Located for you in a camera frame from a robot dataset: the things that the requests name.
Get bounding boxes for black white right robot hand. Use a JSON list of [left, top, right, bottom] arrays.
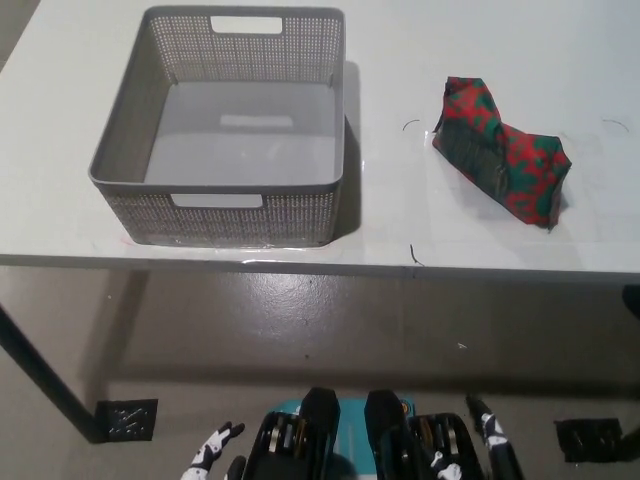
[[429, 394, 526, 480]]

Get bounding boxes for red green coffee bean bag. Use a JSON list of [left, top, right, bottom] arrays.
[[431, 75, 573, 233]]

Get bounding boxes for black metal table leg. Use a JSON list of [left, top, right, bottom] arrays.
[[0, 303, 109, 445]]

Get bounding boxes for grey perforated plastic basket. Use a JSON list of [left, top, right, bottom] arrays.
[[87, 5, 347, 248]]

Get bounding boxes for dark round object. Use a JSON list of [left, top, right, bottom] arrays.
[[621, 283, 640, 318]]

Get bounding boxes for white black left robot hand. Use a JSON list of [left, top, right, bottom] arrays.
[[182, 421, 247, 480]]

